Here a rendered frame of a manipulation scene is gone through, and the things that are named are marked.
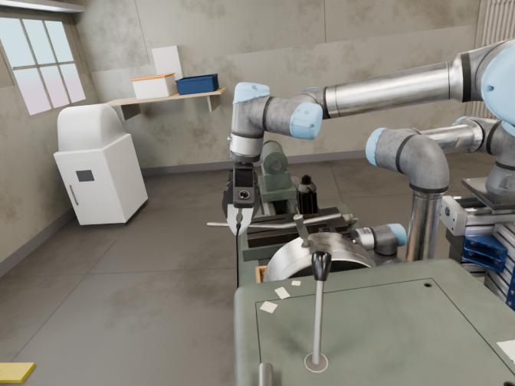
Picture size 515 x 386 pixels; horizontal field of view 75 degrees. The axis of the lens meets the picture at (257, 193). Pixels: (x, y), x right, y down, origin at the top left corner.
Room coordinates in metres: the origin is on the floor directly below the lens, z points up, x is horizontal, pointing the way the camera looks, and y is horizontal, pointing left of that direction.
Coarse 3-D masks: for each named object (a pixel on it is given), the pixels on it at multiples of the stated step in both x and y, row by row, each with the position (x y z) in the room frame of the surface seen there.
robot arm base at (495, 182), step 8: (496, 160) 1.03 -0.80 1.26; (496, 168) 1.02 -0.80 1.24; (504, 168) 0.98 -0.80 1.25; (512, 168) 0.97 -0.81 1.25; (488, 176) 1.04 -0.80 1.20; (496, 176) 1.00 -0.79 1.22; (504, 176) 0.98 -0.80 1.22; (512, 176) 0.96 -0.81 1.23; (488, 184) 1.02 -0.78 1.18; (496, 184) 0.99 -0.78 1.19; (504, 184) 0.97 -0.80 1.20; (512, 184) 0.95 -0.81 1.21; (496, 192) 0.98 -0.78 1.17; (504, 192) 0.96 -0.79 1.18; (512, 192) 0.94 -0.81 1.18
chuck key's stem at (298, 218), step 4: (296, 216) 0.72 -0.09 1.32; (300, 216) 0.71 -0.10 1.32; (296, 220) 0.71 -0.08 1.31; (300, 220) 0.71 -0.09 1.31; (296, 224) 0.71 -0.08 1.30; (300, 224) 0.71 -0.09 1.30; (300, 228) 0.71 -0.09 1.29; (304, 228) 0.71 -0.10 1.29; (300, 232) 0.71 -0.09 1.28; (304, 232) 0.71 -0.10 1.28; (300, 236) 0.71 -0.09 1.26; (304, 236) 0.71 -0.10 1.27; (308, 236) 0.71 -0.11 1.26; (304, 240) 0.71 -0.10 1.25; (308, 240) 0.72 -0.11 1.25; (304, 244) 0.72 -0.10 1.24; (308, 244) 0.71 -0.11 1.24
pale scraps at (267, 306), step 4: (292, 284) 0.55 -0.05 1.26; (296, 284) 0.55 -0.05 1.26; (280, 288) 0.54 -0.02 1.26; (276, 292) 0.53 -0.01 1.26; (280, 292) 0.53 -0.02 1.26; (284, 292) 0.53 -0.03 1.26; (280, 296) 0.52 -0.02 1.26; (284, 296) 0.52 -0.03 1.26; (264, 304) 0.50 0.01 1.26; (268, 304) 0.50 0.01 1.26; (272, 304) 0.50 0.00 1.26; (260, 308) 0.49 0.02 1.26; (264, 308) 0.49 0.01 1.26; (268, 308) 0.49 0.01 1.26; (272, 308) 0.49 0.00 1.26
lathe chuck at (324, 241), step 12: (300, 240) 0.74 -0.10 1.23; (312, 240) 0.73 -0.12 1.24; (324, 240) 0.72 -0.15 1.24; (336, 240) 0.72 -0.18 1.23; (288, 252) 0.72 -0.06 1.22; (300, 252) 0.70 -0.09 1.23; (312, 252) 0.68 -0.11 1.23; (360, 252) 0.70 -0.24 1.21; (276, 264) 0.72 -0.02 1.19; (288, 264) 0.68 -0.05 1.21; (264, 276) 0.74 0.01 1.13; (276, 276) 0.67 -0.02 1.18
